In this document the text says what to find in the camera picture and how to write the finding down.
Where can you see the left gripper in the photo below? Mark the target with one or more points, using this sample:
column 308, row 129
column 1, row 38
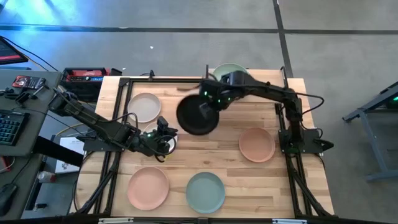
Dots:
column 149, row 143

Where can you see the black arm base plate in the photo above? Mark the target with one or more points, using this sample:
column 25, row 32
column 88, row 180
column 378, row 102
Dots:
column 311, row 146
column 91, row 146

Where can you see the silver bracket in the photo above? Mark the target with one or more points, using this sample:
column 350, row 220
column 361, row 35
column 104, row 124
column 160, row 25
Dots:
column 115, row 221
column 289, row 221

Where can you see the white paper box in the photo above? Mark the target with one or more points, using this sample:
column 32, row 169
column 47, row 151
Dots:
column 66, row 155

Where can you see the beige plate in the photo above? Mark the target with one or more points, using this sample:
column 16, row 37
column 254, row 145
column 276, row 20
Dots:
column 144, row 107

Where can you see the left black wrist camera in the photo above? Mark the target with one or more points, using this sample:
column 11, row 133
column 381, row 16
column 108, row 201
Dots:
column 162, row 124

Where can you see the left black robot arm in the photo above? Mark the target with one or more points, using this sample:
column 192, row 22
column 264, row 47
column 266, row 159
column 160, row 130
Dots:
column 93, row 119

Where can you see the dark monitor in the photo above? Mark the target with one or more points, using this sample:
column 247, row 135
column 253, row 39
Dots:
column 9, row 53

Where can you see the black desk beam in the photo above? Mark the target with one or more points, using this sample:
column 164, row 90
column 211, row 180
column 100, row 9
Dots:
column 56, row 151

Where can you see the pale green plate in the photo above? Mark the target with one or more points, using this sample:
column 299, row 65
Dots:
column 225, row 69

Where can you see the black plate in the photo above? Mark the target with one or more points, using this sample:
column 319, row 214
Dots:
column 189, row 119

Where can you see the red black equipment box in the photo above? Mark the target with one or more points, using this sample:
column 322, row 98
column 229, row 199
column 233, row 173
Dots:
column 84, row 74

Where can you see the grey desk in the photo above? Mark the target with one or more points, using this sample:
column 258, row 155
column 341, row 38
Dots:
column 37, row 127

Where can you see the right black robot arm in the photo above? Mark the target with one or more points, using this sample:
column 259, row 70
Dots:
column 270, row 90

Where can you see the backlit black keyboard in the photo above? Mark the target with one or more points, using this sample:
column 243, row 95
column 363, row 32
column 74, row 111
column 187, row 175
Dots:
column 12, row 127

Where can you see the teal green plate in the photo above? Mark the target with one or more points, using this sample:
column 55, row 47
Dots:
column 205, row 192

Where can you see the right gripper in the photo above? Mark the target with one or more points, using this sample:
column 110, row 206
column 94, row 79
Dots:
column 217, row 93

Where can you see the clear bottle red cap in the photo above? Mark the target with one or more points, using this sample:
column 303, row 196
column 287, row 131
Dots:
column 46, row 176

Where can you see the black phone red sticker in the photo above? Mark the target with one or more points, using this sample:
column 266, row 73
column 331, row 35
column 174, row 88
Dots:
column 29, row 82

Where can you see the black table frame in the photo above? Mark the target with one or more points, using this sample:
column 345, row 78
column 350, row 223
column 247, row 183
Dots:
column 155, row 81

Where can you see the grey metal stand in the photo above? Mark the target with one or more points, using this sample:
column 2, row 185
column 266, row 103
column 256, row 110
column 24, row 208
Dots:
column 372, row 141

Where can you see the black computer mouse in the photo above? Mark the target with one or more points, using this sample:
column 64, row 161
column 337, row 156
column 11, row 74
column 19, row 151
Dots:
column 7, row 199

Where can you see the terracotta pink plate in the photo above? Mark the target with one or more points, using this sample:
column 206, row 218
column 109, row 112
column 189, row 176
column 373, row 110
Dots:
column 257, row 144

